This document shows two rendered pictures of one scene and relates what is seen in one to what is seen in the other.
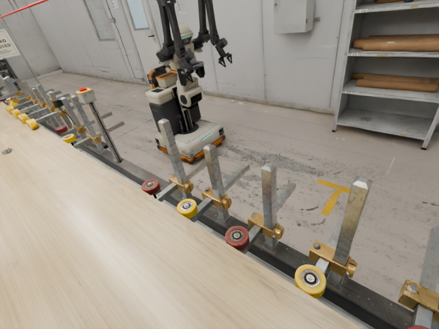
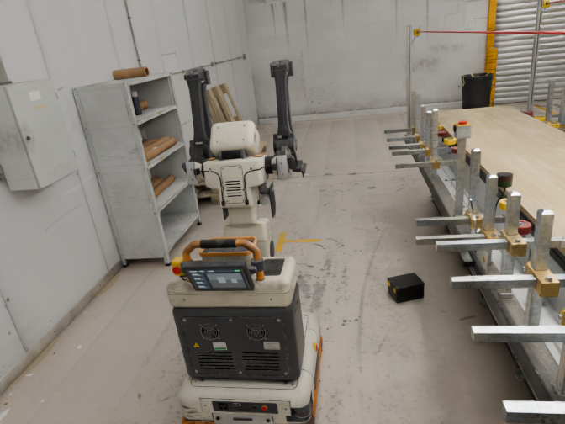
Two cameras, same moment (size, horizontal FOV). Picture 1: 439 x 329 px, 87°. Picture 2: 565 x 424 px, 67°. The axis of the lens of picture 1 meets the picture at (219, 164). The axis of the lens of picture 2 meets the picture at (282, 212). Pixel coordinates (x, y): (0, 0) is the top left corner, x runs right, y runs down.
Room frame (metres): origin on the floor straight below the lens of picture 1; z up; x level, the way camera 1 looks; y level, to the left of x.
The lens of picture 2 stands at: (3.48, 1.87, 1.72)
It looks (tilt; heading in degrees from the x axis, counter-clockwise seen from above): 22 degrees down; 234
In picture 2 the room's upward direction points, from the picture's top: 7 degrees counter-clockwise
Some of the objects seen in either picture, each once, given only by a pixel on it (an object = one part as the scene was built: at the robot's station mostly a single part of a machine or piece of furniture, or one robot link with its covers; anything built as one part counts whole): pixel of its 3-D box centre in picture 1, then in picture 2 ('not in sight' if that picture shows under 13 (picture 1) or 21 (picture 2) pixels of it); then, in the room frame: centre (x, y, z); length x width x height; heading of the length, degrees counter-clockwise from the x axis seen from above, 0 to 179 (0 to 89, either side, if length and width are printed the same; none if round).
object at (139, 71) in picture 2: not in sight; (130, 73); (2.14, -1.97, 1.59); 0.30 x 0.08 x 0.08; 134
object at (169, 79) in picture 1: (168, 79); (229, 256); (2.71, 0.38, 0.87); 0.23 x 0.15 x 0.11; 133
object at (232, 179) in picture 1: (221, 190); (421, 151); (0.81, 0.02, 0.83); 0.43 x 0.03 x 0.04; 134
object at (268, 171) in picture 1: (270, 217); (422, 135); (0.56, -0.15, 0.88); 0.04 x 0.04 x 0.48; 44
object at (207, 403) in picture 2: not in sight; (245, 405); (2.85, 0.54, 0.23); 0.41 x 0.02 x 0.08; 133
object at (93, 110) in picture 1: (105, 134); (460, 178); (1.46, 0.71, 0.93); 0.05 x 0.05 x 0.45; 44
